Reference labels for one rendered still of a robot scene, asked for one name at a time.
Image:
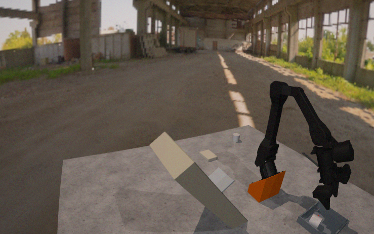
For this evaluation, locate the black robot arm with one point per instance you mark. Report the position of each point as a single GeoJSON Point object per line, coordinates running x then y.
{"type": "Point", "coordinates": [319, 132]}

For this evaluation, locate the grey cylinder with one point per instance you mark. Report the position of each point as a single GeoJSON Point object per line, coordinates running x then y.
{"type": "Point", "coordinates": [236, 137]}
{"type": "Point", "coordinates": [315, 220]}

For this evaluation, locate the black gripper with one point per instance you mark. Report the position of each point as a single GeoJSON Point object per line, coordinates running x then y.
{"type": "Point", "coordinates": [330, 187]}

